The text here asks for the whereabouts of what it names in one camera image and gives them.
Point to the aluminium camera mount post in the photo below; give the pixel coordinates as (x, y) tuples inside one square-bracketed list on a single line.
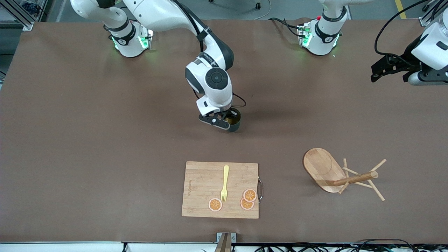
[(225, 241)]

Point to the yellow plastic fork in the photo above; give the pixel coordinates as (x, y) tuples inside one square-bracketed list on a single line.
[(225, 183)]

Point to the aluminium frame profile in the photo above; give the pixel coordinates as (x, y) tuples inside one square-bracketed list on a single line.
[(428, 17), (21, 15)]

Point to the bamboo cutting board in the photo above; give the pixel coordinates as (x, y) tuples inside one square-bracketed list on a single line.
[(210, 182)]

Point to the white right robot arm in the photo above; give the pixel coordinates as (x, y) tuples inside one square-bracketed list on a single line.
[(168, 21)]

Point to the wooden mug tree rack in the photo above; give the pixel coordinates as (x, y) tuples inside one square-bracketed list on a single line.
[(323, 169)]

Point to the teal mug yellow inside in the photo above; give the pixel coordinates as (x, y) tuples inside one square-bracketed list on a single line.
[(235, 125)]

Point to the toy orange slice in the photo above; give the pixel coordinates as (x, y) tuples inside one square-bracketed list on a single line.
[(215, 204), (250, 195), (246, 205)]

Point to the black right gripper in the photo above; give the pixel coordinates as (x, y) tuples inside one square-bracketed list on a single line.
[(229, 113)]

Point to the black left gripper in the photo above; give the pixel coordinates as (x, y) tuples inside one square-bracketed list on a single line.
[(407, 56)]

